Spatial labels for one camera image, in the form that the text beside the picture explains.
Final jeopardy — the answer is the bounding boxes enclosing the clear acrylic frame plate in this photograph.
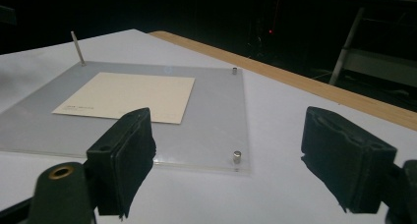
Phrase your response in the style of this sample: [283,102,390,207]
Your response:
[0,60,252,176]

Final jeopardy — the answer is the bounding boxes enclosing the cream paper card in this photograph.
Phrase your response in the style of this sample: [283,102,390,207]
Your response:
[51,72,197,125]

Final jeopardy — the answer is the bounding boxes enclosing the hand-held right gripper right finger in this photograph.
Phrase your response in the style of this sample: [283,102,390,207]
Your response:
[300,106,398,215]

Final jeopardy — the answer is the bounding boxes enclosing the grey metal stand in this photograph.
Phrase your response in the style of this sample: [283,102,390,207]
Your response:
[328,7,417,88]

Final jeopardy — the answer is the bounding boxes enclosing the tall thin metal pin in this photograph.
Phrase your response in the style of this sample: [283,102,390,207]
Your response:
[70,30,88,68]

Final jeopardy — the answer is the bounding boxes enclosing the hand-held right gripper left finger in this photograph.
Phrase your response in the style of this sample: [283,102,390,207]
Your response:
[86,107,157,220]

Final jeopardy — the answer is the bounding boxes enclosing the white table cover sheet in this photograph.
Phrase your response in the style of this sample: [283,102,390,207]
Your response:
[0,28,417,224]

